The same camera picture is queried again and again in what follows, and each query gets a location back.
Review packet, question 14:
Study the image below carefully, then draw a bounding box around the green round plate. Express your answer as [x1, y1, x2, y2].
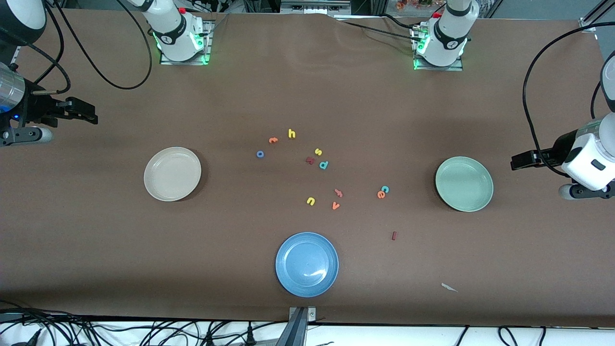
[435, 156, 494, 212]

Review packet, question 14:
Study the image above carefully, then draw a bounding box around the beige round plate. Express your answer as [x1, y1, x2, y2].
[144, 147, 202, 202]

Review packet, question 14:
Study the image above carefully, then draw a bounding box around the brown table cover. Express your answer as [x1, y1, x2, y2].
[0, 9, 615, 327]

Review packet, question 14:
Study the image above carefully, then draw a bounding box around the blue round plate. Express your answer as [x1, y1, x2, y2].
[275, 232, 339, 298]

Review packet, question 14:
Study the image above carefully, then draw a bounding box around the grey power strip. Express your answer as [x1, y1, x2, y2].
[280, 0, 352, 14]

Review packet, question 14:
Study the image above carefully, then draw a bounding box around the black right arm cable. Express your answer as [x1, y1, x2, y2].
[29, 0, 153, 91]

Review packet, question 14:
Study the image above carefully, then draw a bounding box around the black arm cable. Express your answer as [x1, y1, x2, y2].
[29, 0, 153, 91]
[523, 20, 615, 178]

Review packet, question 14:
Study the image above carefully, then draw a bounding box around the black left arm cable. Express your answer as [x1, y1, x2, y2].
[523, 20, 615, 178]

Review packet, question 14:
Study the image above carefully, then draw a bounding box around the aluminium arm base plate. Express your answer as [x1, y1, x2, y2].
[412, 26, 464, 72]
[160, 19, 213, 65]

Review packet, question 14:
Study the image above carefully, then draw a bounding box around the aluminium frame rail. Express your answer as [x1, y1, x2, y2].
[579, 0, 611, 32]

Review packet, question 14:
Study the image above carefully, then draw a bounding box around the black looped floor cable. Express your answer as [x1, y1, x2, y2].
[497, 326, 546, 346]

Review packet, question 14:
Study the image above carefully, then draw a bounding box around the black base supply cable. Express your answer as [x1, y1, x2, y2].
[335, 18, 426, 44]

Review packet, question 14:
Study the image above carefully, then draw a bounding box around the black floor cable bundle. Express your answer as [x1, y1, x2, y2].
[0, 300, 277, 346]

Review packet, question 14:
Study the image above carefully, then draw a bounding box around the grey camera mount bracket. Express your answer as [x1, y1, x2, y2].
[276, 307, 318, 346]

